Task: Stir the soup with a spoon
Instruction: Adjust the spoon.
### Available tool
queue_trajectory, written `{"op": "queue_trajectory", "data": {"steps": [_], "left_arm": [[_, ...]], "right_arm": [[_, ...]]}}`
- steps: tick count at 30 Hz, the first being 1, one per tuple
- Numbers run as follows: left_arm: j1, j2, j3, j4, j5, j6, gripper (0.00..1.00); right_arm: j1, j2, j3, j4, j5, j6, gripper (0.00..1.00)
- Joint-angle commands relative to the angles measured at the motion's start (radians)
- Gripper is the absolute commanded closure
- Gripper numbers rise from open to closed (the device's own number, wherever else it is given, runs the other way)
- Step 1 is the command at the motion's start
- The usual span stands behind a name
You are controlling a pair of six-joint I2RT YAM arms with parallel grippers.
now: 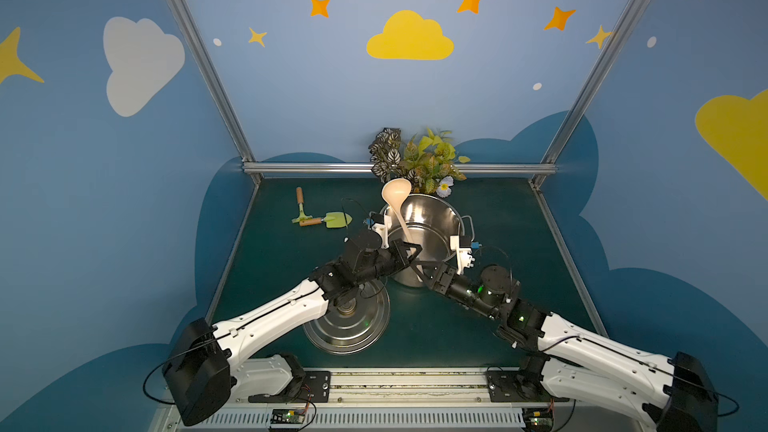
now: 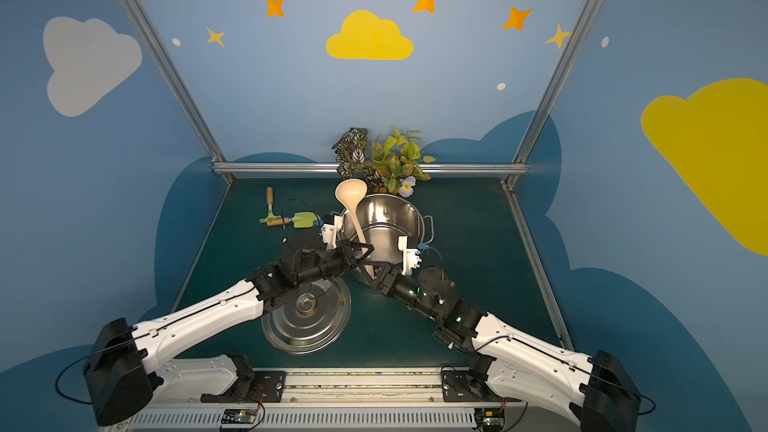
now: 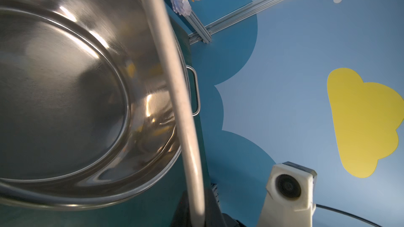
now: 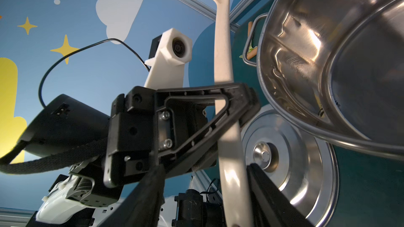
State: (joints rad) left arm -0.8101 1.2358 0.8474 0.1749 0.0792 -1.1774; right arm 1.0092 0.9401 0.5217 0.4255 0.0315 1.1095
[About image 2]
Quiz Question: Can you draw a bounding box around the artificial plant in pot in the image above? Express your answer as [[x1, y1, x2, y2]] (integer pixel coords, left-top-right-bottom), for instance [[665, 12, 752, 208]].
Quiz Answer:
[[332, 128, 435, 198]]

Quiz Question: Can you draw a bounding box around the green spatula wooden handle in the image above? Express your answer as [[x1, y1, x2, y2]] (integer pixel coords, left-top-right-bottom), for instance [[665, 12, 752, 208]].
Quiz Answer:
[[266, 212, 319, 229]]

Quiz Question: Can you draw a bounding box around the stainless steel pot lid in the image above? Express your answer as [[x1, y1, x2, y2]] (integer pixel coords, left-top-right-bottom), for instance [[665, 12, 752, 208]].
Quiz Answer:
[[262, 279, 352, 355]]

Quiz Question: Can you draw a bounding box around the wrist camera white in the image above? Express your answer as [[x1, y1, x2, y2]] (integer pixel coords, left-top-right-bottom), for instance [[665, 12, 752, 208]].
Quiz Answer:
[[321, 213, 343, 250], [397, 236, 422, 276]]

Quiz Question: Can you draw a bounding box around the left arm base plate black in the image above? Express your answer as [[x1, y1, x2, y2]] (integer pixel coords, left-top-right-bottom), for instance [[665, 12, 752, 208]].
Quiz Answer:
[[200, 370, 287, 404]]

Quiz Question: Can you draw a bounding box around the right circuit board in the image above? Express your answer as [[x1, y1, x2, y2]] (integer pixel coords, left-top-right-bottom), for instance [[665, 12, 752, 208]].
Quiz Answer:
[[474, 408, 506, 432]]

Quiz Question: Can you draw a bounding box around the aluminium frame post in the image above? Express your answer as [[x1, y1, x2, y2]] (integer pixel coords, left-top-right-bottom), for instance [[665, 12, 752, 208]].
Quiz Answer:
[[119, 0, 226, 170], [503, 0, 605, 191]]

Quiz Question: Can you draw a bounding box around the small green fork wooden handle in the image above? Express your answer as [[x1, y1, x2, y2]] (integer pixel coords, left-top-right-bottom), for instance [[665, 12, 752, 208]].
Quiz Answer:
[[259, 186, 281, 224]]

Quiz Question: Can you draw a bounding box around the aluminium frame right post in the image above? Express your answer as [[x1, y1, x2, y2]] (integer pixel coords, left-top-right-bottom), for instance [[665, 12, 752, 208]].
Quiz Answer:
[[503, 0, 605, 191]]

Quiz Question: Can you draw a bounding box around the aluminium frame back bar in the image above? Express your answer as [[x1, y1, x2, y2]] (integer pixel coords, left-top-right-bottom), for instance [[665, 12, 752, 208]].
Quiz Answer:
[[212, 160, 529, 178]]

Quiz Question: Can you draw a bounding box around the left circuit board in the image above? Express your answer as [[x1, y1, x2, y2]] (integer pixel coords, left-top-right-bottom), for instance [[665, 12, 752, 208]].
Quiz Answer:
[[221, 409, 259, 426]]

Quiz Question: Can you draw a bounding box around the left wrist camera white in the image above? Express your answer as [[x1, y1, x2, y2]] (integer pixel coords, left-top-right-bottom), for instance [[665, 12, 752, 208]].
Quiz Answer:
[[321, 213, 343, 250]]

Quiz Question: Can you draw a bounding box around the circuit board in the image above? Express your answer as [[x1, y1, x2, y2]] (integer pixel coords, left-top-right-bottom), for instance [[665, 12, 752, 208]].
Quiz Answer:
[[221, 409, 259, 426], [474, 408, 506, 432]]

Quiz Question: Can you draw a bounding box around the beige plastic ladle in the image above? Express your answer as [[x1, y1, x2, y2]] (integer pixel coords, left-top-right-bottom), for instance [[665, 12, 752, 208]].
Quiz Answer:
[[335, 178, 368, 243]]

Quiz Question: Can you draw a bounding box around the aluminium frame left post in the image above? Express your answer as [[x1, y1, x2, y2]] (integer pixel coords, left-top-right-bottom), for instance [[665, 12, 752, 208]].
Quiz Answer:
[[119, 0, 226, 170]]

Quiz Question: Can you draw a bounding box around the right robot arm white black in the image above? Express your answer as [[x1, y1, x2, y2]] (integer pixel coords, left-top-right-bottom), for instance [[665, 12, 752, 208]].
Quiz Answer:
[[361, 261, 643, 431]]

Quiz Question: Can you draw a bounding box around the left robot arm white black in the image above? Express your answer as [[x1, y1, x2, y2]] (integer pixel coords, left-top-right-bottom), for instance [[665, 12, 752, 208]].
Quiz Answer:
[[83, 232, 374, 427]]

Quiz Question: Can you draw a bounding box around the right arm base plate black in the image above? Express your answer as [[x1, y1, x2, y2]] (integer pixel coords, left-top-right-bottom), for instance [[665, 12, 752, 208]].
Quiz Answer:
[[439, 366, 501, 403]]

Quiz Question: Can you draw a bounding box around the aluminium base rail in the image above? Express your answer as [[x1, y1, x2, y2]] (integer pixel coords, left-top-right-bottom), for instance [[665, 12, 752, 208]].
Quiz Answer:
[[111, 361, 577, 431]]

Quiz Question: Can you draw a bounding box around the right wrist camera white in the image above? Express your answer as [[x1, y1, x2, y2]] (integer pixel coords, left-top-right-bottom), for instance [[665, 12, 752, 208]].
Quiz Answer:
[[397, 236, 422, 276]]

